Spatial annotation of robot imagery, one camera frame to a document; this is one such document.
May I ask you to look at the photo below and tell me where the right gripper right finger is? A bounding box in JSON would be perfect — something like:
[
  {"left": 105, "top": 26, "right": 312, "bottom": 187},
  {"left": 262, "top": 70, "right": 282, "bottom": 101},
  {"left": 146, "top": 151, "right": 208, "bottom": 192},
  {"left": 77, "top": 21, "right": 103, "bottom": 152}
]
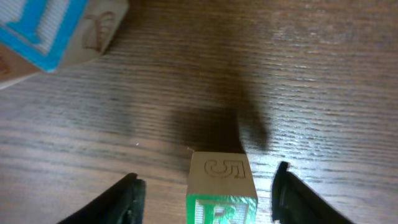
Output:
[{"left": 271, "top": 161, "right": 353, "bottom": 224}]

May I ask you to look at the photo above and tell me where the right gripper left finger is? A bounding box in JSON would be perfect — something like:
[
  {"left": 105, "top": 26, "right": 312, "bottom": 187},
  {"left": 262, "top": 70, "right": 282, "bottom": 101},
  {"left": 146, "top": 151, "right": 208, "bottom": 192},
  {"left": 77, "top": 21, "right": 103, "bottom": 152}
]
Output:
[{"left": 59, "top": 173, "right": 146, "bottom": 224}]

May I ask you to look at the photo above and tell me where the green R block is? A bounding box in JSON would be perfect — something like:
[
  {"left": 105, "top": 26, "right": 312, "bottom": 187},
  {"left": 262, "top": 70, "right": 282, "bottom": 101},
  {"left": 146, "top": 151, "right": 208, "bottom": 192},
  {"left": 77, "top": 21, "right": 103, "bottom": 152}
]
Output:
[{"left": 186, "top": 152, "right": 258, "bottom": 224}]

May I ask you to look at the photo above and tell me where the blue block right cluster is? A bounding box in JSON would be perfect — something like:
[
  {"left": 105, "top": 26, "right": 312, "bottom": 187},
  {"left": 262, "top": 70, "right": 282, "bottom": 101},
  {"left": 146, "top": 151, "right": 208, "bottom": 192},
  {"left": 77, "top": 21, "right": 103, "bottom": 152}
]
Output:
[{"left": 1, "top": 0, "right": 129, "bottom": 88}]

